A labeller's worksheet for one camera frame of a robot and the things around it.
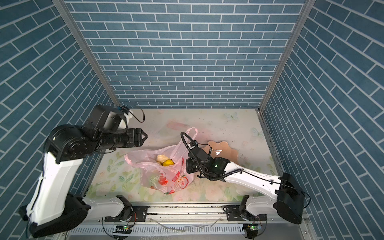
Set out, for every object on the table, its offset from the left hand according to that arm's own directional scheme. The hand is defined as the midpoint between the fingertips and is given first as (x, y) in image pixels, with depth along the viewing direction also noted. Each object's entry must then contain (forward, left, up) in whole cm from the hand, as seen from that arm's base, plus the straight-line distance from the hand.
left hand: (143, 137), depth 59 cm
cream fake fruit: (+6, -1, -32) cm, 33 cm away
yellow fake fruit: (+3, -6, -31) cm, 32 cm away
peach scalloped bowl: (+14, -38, -35) cm, 53 cm away
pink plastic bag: (-4, -6, -22) cm, 23 cm away
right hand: (-1, -15, -22) cm, 26 cm away
